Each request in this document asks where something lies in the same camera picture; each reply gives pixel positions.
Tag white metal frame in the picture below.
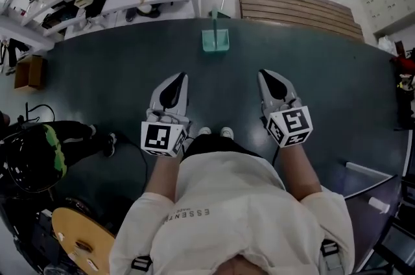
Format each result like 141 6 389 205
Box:
343 161 398 200

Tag round wooden table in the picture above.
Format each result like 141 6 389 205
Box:
51 207 116 275

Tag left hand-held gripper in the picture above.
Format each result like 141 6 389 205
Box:
141 71 192 158

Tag wooden slatted pallet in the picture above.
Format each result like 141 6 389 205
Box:
238 0 366 43

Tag white plastic bag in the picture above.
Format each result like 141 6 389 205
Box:
377 35 397 53

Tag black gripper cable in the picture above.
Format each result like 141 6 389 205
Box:
271 145 281 168

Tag red bag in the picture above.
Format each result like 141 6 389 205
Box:
392 54 415 74

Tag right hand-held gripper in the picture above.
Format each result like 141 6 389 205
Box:
258 68 314 149

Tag black cloth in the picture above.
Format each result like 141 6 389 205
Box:
84 0 110 19

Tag black floor cable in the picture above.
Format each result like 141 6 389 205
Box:
115 134 149 195

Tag white cap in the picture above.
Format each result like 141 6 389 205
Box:
136 4 160 19

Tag cardboard box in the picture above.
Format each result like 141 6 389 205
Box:
14 54 45 91

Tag person's cream sweatshirt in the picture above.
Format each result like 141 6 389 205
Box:
109 150 356 275

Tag dark brown table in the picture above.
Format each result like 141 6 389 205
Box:
344 174 408 273

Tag green dustpan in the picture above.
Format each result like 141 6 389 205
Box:
201 9 231 56

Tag person's right forearm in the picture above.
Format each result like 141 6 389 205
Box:
277 143 324 204

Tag person's black trousers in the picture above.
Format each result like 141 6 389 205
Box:
181 133 263 161

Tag white paper cup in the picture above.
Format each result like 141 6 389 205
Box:
368 197 391 215

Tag person's left forearm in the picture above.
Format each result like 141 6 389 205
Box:
142 155 181 204

